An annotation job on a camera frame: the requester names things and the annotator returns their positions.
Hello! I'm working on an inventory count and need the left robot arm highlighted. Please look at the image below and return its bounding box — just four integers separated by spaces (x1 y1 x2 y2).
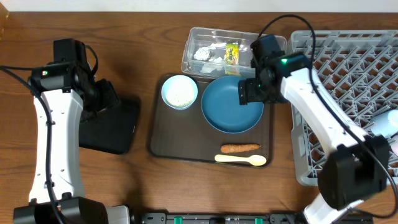
13 61 138 223

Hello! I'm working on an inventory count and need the clear plastic bin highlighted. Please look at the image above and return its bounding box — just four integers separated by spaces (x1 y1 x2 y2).
180 26 287 80

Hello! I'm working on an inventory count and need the dark blue plate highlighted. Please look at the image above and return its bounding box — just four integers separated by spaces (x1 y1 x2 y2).
201 76 264 134

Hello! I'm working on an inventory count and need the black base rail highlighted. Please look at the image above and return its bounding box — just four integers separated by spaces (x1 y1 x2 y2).
136 212 374 224

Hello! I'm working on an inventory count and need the light blue rice bowl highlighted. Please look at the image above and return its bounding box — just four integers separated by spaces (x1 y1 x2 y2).
160 75 198 110

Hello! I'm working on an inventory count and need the dark brown serving tray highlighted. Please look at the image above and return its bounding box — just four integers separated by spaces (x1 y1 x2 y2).
147 75 275 169

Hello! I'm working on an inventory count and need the white tissue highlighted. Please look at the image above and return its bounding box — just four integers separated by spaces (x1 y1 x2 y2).
193 47 211 61
201 43 226 73

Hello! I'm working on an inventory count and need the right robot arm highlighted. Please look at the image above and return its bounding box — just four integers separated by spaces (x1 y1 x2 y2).
238 51 395 223

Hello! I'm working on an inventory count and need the yellow snack wrapper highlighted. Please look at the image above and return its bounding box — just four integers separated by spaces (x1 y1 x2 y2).
224 43 239 75

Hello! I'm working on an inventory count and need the black plastic tray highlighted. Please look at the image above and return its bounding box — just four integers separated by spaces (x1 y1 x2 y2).
79 98 141 155

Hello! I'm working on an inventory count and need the light blue cup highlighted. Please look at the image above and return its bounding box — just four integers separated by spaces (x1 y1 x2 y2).
371 110 398 139

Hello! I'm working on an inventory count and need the cream plastic spoon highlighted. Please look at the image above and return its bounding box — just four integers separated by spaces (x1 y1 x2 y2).
215 154 267 166

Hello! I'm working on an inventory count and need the pink cup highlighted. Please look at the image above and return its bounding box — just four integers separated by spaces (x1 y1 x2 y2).
391 138 398 156

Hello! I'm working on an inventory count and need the orange carrot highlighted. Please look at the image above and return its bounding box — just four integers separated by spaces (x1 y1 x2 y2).
221 144 261 154

